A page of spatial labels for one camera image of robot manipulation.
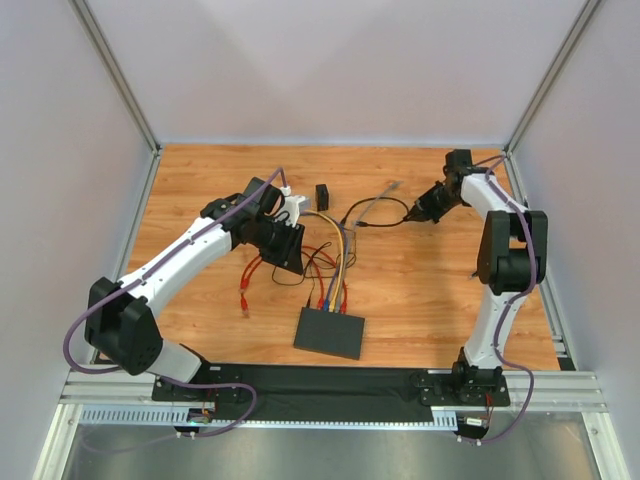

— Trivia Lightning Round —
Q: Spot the black ethernet cable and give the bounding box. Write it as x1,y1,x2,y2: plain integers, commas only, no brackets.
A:
341,197,416,230

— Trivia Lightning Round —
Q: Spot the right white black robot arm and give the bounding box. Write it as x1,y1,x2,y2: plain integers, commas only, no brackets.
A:
405,149,548,406

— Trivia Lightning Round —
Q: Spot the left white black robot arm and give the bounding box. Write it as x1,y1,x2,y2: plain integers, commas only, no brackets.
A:
84,178,311,383

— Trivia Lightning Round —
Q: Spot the black power adapter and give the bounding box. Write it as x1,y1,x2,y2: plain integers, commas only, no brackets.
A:
315,184,330,212

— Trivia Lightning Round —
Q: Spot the black cloth strip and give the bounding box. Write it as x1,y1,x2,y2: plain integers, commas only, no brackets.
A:
231,364,431,414

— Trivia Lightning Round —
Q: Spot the thin black power cable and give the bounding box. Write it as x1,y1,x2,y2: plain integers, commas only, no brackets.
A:
272,242,334,307

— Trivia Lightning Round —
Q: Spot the grey ethernet cable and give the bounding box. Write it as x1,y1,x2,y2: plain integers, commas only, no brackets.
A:
337,180,404,311

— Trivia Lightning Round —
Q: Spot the red ethernet cable loose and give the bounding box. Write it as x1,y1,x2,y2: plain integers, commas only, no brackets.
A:
239,255,262,317

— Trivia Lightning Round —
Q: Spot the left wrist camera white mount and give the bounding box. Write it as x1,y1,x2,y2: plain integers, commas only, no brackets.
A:
276,186,311,226

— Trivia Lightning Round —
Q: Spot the blue ethernet cable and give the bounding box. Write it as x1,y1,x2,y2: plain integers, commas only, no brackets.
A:
322,219,349,311

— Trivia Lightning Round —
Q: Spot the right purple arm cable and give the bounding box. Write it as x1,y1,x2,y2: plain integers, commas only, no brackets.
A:
469,153,535,446

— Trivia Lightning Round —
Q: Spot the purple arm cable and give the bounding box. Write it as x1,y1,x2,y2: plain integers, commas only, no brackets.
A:
469,153,535,446
62,167,291,454

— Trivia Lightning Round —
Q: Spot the black network switch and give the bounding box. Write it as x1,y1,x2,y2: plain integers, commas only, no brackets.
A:
293,307,365,360

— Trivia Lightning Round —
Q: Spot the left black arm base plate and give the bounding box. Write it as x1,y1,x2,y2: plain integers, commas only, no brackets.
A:
151,364,251,404

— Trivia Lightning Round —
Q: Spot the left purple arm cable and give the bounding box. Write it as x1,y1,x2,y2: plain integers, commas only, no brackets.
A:
62,167,291,454

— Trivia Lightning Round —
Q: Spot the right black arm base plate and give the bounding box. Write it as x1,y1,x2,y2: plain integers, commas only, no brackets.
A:
411,367,511,407

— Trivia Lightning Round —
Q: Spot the grey slotted cable duct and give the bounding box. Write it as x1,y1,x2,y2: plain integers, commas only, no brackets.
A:
79,405,489,431

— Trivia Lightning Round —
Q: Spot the aluminium front rail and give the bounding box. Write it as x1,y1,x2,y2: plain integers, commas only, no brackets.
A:
60,364,607,412

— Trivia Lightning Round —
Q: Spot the right aluminium frame post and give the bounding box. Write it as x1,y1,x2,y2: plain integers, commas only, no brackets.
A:
503,0,603,156

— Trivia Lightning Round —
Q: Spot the aluminium frame post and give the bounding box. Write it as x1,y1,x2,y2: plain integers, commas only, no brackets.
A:
69,0,161,153
503,0,603,156

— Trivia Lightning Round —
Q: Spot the left aluminium frame post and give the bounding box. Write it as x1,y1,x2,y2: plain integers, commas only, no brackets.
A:
69,0,161,153

